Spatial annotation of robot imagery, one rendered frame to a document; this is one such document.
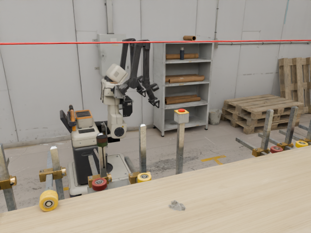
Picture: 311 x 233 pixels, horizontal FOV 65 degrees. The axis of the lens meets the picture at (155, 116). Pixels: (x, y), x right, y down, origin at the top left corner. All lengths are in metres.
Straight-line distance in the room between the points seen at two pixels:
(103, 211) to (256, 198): 0.76
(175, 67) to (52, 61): 1.99
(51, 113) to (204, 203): 3.22
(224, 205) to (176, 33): 3.46
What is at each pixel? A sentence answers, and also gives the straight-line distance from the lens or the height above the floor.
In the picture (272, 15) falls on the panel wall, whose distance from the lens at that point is 5.59.
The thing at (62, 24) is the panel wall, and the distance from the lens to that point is 3.92.
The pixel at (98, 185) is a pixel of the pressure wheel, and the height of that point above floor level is 0.91.
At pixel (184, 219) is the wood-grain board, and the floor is 0.90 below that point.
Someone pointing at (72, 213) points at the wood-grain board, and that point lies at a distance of 1.26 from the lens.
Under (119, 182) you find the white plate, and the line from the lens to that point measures 1.62.
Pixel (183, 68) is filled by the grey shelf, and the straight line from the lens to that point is 4.46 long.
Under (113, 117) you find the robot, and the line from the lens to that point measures 2.44.
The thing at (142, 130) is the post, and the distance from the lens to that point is 1.45.
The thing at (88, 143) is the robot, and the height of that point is 0.73.
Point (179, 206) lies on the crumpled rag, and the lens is 1.22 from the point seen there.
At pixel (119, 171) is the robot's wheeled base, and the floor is 0.28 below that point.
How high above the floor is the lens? 1.69
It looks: 19 degrees down
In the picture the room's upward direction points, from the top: straight up
